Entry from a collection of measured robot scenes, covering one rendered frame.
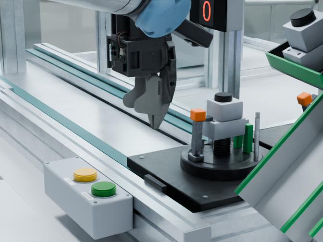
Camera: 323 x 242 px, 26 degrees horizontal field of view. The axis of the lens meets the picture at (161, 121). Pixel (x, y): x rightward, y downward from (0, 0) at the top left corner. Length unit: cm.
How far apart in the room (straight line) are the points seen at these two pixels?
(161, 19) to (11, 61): 128
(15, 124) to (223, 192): 65
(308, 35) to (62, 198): 53
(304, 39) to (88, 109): 94
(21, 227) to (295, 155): 51
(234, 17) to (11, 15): 93
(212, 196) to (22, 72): 115
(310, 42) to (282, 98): 118
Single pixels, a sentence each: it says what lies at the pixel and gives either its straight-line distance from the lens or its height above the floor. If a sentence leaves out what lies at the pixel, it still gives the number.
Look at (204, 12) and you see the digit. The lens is 135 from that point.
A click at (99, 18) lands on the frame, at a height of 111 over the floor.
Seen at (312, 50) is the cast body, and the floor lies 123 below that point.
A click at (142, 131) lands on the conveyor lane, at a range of 154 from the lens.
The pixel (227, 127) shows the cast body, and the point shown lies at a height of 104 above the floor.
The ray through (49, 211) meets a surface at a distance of 130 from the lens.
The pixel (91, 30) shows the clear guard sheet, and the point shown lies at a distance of 250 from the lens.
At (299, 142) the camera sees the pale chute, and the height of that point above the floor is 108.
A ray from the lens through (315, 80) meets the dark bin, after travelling 84.
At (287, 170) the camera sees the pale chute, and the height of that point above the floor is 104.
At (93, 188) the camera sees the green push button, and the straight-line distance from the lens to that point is 110.
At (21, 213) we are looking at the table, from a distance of 130.
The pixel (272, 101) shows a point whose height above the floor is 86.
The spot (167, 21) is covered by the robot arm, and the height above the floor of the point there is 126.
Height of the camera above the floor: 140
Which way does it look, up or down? 17 degrees down
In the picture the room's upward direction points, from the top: straight up
